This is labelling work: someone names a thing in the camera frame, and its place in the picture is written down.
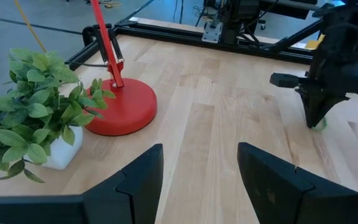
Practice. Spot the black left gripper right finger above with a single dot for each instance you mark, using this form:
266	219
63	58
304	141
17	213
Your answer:
275	196

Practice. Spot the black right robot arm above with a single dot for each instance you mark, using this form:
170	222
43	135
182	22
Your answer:
239	18

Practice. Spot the green plant in white pot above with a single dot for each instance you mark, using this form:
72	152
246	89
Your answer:
26	93

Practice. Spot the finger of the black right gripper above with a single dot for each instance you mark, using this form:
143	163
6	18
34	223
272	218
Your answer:
329	104
312	105

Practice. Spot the red desk lamp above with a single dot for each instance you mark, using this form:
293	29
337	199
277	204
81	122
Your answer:
126	109

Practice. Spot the yellow tape tag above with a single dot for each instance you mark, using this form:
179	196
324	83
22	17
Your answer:
314	43

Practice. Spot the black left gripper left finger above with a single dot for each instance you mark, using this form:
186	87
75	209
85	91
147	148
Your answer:
135	196

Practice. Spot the green rubber band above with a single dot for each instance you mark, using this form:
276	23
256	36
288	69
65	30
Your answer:
323	126

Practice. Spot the black aluminium table frame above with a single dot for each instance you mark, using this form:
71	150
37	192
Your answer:
172	36

